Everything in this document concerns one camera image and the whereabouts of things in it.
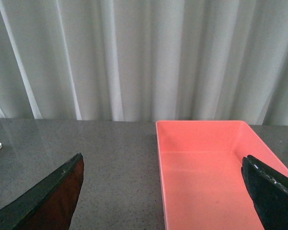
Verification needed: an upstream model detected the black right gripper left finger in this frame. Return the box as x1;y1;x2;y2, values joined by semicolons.
0;153;84;230

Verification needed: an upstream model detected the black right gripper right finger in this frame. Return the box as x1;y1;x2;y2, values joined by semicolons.
241;155;288;230

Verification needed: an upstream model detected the pink plastic bin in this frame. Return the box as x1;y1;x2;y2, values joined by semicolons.
156;121;288;230

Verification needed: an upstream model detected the white curtain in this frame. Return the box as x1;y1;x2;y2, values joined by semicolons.
0;0;288;125

